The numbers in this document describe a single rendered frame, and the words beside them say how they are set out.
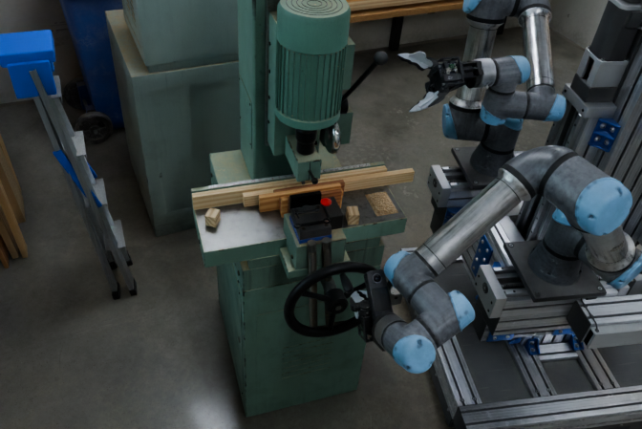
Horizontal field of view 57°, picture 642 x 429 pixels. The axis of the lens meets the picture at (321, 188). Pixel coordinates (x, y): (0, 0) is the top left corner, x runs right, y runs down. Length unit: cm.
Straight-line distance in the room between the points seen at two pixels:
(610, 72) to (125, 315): 203
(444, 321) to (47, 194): 250
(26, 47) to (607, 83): 172
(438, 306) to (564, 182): 36
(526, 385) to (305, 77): 142
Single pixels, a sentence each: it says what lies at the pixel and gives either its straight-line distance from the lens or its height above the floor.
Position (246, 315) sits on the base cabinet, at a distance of 187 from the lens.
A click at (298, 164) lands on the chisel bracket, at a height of 106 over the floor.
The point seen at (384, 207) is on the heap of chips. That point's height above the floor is 91.
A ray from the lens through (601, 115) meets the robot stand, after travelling 183.
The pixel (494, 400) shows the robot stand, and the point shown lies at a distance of 230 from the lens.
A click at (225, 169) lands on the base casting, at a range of 206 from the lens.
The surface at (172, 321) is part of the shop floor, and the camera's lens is 264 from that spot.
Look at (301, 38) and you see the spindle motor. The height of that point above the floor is 145.
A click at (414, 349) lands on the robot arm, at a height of 109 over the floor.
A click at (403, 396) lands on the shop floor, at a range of 246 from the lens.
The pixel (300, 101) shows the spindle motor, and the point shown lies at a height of 128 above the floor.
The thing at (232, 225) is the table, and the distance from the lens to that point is 170.
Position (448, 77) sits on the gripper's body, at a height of 136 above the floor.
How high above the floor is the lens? 207
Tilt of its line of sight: 40 degrees down
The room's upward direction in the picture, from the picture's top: 5 degrees clockwise
